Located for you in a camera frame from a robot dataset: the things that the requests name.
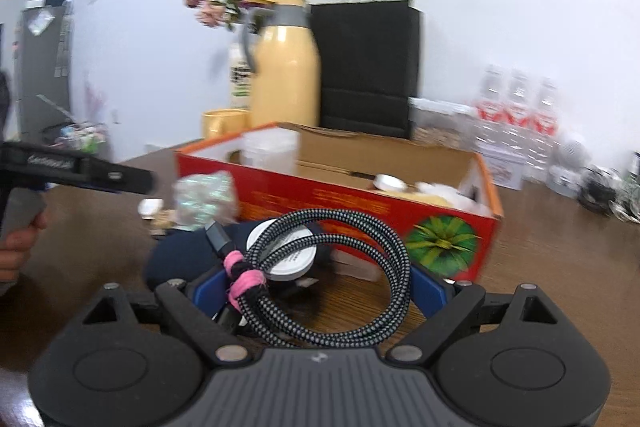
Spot yellow mug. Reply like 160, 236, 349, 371
201, 108, 251, 140

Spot tray of small items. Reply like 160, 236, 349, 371
40, 122, 108, 155

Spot clear water bottle red label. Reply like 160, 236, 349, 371
505, 69, 535, 148
531, 78, 561, 158
477, 64, 508, 142

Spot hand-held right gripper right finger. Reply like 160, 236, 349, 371
382, 264, 560, 364

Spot person's left hand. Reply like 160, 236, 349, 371
0, 209, 49, 284

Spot iridescent plastic bag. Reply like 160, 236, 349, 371
172, 172, 240, 230

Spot red cardboard box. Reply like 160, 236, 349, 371
174, 122, 504, 282

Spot braided cable with pink tie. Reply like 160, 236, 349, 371
202, 208, 413, 349

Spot lilac printed tin box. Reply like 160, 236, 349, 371
477, 142, 526, 191

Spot white crumpled tissue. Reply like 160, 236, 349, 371
415, 181, 493, 212

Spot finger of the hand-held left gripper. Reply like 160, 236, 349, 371
75, 157, 155, 196

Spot grey refrigerator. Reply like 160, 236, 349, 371
15, 0, 76, 142

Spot navy fabric pouch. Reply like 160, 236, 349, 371
142, 219, 281, 293

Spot yellow thermos jug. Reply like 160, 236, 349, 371
239, 0, 322, 128

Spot clear nut container white lid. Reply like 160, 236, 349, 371
409, 98, 473, 150

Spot clear cotton swab container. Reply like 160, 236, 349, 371
241, 129, 301, 175

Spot small white robot toy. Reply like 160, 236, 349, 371
547, 132, 593, 198

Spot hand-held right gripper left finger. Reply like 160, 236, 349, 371
82, 267, 251, 364

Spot tangle of charger cables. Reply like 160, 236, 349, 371
580, 164, 640, 223

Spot black paper bag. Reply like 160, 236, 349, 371
310, 0, 426, 140

